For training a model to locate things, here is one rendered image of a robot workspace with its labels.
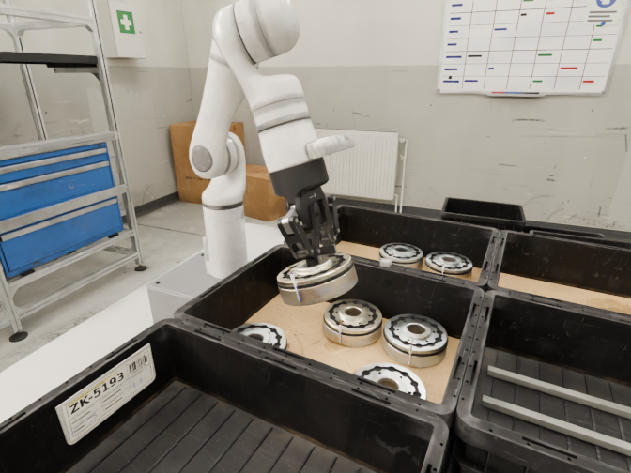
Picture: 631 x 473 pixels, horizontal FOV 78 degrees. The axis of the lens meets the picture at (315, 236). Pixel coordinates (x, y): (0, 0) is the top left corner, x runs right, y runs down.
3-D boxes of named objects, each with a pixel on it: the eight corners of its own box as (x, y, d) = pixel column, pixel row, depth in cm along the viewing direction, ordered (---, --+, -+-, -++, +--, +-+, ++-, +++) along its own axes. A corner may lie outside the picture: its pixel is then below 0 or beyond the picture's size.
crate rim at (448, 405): (169, 328, 58) (167, 314, 57) (279, 252, 82) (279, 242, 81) (449, 436, 40) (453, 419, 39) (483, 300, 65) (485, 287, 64)
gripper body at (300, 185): (285, 162, 57) (303, 223, 59) (253, 172, 50) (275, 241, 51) (331, 149, 53) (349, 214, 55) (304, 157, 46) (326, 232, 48)
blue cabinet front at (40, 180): (6, 278, 193) (-33, 166, 172) (122, 229, 255) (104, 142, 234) (9, 279, 192) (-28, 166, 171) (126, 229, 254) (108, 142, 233)
